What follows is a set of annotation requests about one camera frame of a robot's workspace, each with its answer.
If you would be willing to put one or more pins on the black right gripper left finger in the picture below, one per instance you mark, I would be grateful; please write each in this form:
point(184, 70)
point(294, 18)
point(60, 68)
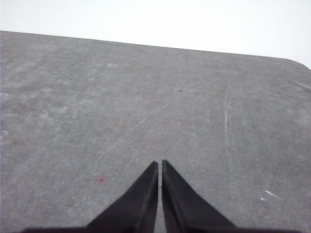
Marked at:
point(136, 208)

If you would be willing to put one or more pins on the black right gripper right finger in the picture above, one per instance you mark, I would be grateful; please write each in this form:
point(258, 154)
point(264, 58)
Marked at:
point(184, 208)

